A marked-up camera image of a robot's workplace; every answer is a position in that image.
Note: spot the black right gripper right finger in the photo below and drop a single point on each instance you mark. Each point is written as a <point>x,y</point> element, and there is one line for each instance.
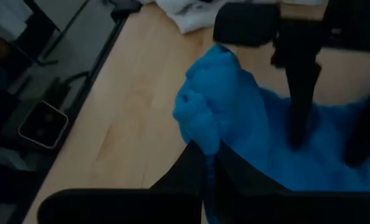
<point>243,183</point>

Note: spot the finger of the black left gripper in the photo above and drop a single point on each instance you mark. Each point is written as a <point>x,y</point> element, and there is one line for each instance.
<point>301,102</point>
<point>366,130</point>

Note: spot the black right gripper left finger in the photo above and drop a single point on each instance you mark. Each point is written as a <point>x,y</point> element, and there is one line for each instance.
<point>181,177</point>

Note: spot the bright blue garment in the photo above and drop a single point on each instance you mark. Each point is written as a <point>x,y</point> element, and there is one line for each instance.
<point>234,109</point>

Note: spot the white shirt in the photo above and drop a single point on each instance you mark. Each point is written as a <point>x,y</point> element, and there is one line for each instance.
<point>194,14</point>

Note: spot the black silver-rimmed square block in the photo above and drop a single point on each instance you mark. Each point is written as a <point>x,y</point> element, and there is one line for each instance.
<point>43,124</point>

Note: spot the white board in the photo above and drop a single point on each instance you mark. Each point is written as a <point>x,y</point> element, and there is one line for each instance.
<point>6,15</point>

